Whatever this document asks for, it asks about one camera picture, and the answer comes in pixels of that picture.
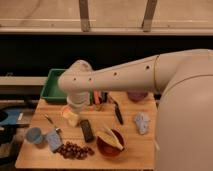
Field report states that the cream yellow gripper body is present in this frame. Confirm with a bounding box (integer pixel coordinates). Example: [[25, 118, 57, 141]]
[[62, 106, 79, 127]]

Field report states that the bunch of dark grapes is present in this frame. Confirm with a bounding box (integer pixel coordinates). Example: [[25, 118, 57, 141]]
[[56, 141, 95, 160]]

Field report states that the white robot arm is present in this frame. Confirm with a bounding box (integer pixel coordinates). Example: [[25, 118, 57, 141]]
[[58, 49, 213, 171]]

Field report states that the blue plastic cup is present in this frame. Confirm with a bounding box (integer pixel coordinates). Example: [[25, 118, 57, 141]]
[[25, 127, 44, 144]]

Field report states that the black rectangular remote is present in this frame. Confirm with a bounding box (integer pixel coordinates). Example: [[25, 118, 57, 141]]
[[80, 120, 94, 143]]

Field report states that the metal spoon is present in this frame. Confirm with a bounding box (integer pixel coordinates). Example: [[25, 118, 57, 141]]
[[44, 114, 61, 133]]

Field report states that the green plastic tray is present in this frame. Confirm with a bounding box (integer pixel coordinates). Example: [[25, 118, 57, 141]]
[[40, 69, 66, 103]]

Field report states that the yellow corn cob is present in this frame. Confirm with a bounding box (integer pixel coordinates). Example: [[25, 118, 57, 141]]
[[96, 126, 124, 150]]

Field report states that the red bowl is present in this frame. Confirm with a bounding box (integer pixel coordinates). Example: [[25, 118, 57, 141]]
[[96, 130, 124, 157]]

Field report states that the blue black device left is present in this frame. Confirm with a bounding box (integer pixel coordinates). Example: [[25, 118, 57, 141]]
[[0, 106, 24, 146]]

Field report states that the purple bowl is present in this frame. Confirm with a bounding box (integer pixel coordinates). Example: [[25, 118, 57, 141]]
[[127, 92, 147, 102]]

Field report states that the black handled knife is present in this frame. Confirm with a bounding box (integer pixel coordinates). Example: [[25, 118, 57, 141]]
[[109, 96, 124, 125]]

